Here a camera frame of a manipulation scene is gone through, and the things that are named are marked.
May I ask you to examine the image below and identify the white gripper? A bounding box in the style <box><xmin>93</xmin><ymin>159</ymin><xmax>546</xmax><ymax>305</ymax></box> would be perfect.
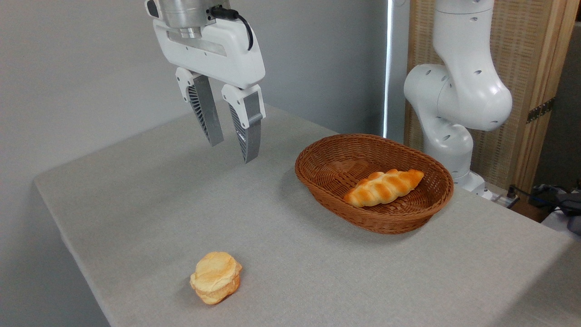
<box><xmin>153</xmin><ymin>18</ymin><xmax>266</xmax><ymax>164</ymax></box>

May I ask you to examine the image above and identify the braided golden bread loaf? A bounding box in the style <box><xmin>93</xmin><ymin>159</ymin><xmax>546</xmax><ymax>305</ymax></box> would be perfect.
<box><xmin>344</xmin><ymin>169</ymin><xmax>425</xmax><ymax>208</ymax></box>

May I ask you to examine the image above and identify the round pale bread bun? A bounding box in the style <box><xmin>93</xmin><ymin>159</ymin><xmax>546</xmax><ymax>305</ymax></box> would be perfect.
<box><xmin>190</xmin><ymin>252</ymin><xmax>243</xmax><ymax>305</ymax></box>

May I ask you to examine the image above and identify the brown wicker basket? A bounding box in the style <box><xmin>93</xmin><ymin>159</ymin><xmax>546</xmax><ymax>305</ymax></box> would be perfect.
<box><xmin>295</xmin><ymin>134</ymin><xmax>454</xmax><ymax>235</ymax></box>

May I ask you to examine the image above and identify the grey tablecloth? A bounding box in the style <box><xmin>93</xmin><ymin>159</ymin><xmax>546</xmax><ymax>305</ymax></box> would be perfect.
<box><xmin>34</xmin><ymin>96</ymin><xmax>581</xmax><ymax>327</ymax></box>

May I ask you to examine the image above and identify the white power strip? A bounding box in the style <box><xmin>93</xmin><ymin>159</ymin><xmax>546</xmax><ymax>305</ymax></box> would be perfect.
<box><xmin>490</xmin><ymin>185</ymin><xmax>521</xmax><ymax>209</ymax></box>

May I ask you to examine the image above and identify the wooden rattan folding screen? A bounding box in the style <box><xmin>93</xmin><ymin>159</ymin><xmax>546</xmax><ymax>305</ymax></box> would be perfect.
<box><xmin>404</xmin><ymin>0</ymin><xmax>581</xmax><ymax>193</ymax></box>

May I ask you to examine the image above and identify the metal screen hinge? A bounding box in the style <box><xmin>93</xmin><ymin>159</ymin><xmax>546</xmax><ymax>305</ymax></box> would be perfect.
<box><xmin>527</xmin><ymin>98</ymin><xmax>555</xmax><ymax>124</ymax></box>

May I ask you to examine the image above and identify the dark grey bag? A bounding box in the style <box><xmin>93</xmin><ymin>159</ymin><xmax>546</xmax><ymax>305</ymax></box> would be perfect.
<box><xmin>529</xmin><ymin>182</ymin><xmax>581</xmax><ymax>235</ymax></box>

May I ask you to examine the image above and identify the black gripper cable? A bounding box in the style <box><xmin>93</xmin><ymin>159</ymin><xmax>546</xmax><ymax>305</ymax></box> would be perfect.
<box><xmin>210</xmin><ymin>5</ymin><xmax>255</xmax><ymax>51</ymax></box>

